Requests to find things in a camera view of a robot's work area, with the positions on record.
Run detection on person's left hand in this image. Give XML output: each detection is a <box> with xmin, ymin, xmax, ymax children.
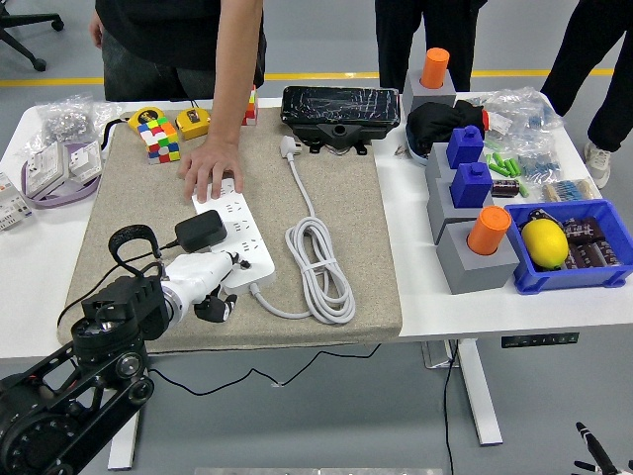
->
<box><xmin>176</xmin><ymin>138</ymin><xmax>245</xmax><ymax>203</ymax></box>

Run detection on white label card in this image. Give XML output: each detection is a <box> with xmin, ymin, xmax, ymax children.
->
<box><xmin>487</xmin><ymin>109</ymin><xmax>513</xmax><ymax>135</ymax></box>

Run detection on white circuit breaker modules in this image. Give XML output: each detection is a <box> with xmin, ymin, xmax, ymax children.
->
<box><xmin>0</xmin><ymin>170</ymin><xmax>34</xmax><ymax>232</ymax></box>

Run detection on black cloth bundle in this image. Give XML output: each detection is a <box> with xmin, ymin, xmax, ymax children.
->
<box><xmin>405</xmin><ymin>98</ymin><xmax>489</xmax><ymax>157</ymax></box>

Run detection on black plug adapter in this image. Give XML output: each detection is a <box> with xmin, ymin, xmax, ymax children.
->
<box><xmin>174</xmin><ymin>209</ymin><xmax>228</xmax><ymax>251</ymax></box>

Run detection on black table power cable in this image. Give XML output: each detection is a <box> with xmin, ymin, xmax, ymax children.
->
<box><xmin>441</xmin><ymin>340</ymin><xmax>459</xmax><ymax>475</ymax></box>

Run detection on grey-brown mat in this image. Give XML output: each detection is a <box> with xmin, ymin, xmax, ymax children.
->
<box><xmin>56</xmin><ymin>106</ymin><xmax>405</xmax><ymax>355</ymax></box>

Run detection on black plastic device housing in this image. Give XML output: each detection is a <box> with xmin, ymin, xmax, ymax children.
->
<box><xmin>279</xmin><ymin>84</ymin><xmax>401</xmax><ymax>155</ymax></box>

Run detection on blue plastic bin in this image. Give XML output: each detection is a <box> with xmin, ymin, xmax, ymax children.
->
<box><xmin>502</xmin><ymin>198</ymin><xmax>633</xmax><ymax>296</ymax></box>

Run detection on grey block with hole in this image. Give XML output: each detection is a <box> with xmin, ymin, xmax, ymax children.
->
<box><xmin>434</xmin><ymin>221</ymin><xmax>520</xmax><ymax>296</ymax></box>
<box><xmin>425</xmin><ymin>175</ymin><xmax>496</xmax><ymax>244</ymax></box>
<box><xmin>423</xmin><ymin>142</ymin><xmax>459</xmax><ymax>185</ymax></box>
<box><xmin>401</xmin><ymin>68</ymin><xmax>457</xmax><ymax>118</ymax></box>

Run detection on purple tray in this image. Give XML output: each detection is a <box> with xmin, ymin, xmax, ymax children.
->
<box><xmin>19</xmin><ymin>141</ymin><xmax>103</xmax><ymax>208</ymax></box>

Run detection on orange cylinder peg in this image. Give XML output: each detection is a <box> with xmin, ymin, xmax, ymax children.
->
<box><xmin>419</xmin><ymin>47</ymin><xmax>450</xmax><ymax>90</ymax></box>
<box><xmin>466</xmin><ymin>205</ymin><xmax>512</xmax><ymax>257</ymax></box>

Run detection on blue block peg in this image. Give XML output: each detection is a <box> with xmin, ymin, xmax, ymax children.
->
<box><xmin>449</xmin><ymin>161</ymin><xmax>494</xmax><ymax>209</ymax></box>
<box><xmin>445</xmin><ymin>124</ymin><xmax>485</xmax><ymax>170</ymax></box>

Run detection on black office chair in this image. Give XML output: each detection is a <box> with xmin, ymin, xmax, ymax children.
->
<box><xmin>0</xmin><ymin>0</ymin><xmax>64</xmax><ymax>72</ymax></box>

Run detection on thin black adapter cord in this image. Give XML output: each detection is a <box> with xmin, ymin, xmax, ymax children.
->
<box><xmin>56</xmin><ymin>237</ymin><xmax>383</xmax><ymax>397</ymax></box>

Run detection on white round dish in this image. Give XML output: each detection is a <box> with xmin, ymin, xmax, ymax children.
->
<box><xmin>404</xmin><ymin>129</ymin><xmax>432</xmax><ymax>167</ymax></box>

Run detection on colourful puzzle cube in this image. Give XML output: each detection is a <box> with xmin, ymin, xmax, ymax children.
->
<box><xmin>136</xmin><ymin>116</ymin><xmax>181</xmax><ymax>165</ymax></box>
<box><xmin>241</xmin><ymin>84</ymin><xmax>259</xmax><ymax>127</ymax></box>

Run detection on clear bag of resistors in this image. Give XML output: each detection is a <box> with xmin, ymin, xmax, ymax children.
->
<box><xmin>482</xmin><ymin>86</ymin><xmax>565</xmax><ymax>135</ymax></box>
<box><xmin>541</xmin><ymin>176</ymin><xmax>602</xmax><ymax>203</ymax></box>
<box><xmin>511</xmin><ymin>131</ymin><xmax>563</xmax><ymax>182</ymax></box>

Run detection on white power strip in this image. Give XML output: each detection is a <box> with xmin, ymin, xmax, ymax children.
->
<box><xmin>191</xmin><ymin>177</ymin><xmax>276</xmax><ymax>292</ymax></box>

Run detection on grey under-table control box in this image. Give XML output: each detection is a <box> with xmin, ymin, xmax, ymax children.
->
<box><xmin>422</xmin><ymin>340</ymin><xmax>459</xmax><ymax>370</ymax></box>

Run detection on round yellow tape measure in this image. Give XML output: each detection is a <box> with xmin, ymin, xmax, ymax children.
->
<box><xmin>100</xmin><ymin>105</ymin><xmax>167</xmax><ymax>150</ymax></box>

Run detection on white socket box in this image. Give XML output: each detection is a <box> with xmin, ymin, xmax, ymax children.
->
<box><xmin>23</xmin><ymin>142</ymin><xmax>69</xmax><ymax>197</ymax></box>
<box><xmin>66</xmin><ymin>141</ymin><xmax>103</xmax><ymax>179</ymax></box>

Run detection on small black object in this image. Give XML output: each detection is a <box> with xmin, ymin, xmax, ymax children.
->
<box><xmin>526</xmin><ymin>207</ymin><xmax>558</xmax><ymax>228</ymax></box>

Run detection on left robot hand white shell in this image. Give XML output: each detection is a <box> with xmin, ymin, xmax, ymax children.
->
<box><xmin>164</xmin><ymin>249</ymin><xmax>252</xmax><ymax>324</ymax></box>

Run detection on square yellow tape measure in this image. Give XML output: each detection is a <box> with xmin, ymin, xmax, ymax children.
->
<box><xmin>174</xmin><ymin>97</ymin><xmax>213</xmax><ymax>142</ymax></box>

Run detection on yellow lemon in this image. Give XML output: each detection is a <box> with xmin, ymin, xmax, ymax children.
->
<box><xmin>520</xmin><ymin>218</ymin><xmax>569</xmax><ymax>271</ymax></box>

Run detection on white table leg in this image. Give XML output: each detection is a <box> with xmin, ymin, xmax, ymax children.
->
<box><xmin>107</xmin><ymin>410</ymin><xmax>143</xmax><ymax>471</ymax></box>
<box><xmin>454</xmin><ymin>338</ymin><xmax>504</xmax><ymax>445</ymax></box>

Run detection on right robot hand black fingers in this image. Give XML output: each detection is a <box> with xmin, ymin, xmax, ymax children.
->
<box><xmin>573</xmin><ymin>421</ymin><xmax>633</xmax><ymax>475</ymax></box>

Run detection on person's right hand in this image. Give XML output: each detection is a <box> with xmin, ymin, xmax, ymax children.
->
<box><xmin>88</xmin><ymin>10</ymin><xmax>106</xmax><ymax>50</ymax></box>

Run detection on person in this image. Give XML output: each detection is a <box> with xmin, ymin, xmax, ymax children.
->
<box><xmin>88</xmin><ymin>0</ymin><xmax>267</xmax><ymax>103</ymax></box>
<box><xmin>540</xmin><ymin>0</ymin><xmax>633</xmax><ymax>189</ymax></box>
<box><xmin>374</xmin><ymin>0</ymin><xmax>489</xmax><ymax>93</ymax></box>

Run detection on white power strip cord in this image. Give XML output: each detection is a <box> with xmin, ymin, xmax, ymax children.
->
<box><xmin>249</xmin><ymin>136</ymin><xmax>357</xmax><ymax>327</ymax></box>

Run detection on clear bag of screws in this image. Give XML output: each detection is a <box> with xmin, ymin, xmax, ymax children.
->
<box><xmin>33</xmin><ymin>93</ymin><xmax>123</xmax><ymax>149</ymax></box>

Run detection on black table control panel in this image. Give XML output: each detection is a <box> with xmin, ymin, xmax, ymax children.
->
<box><xmin>499</xmin><ymin>331</ymin><xmax>580</xmax><ymax>348</ymax></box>

